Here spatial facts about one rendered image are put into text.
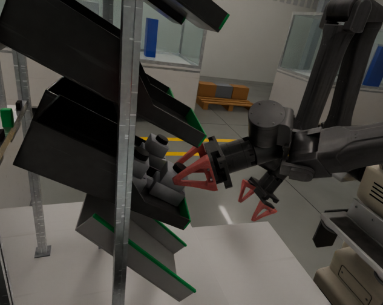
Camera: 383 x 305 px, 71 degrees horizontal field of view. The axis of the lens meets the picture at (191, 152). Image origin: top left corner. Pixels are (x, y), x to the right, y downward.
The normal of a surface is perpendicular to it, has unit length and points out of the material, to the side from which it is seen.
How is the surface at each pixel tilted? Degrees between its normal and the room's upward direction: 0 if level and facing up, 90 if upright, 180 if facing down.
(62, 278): 0
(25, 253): 0
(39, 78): 90
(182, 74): 90
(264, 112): 37
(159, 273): 90
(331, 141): 54
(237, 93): 90
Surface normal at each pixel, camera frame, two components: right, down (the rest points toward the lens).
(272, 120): -0.19, -0.53
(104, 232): 0.17, 0.45
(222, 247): 0.15, -0.89
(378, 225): -0.95, -0.01
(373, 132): -0.69, -0.54
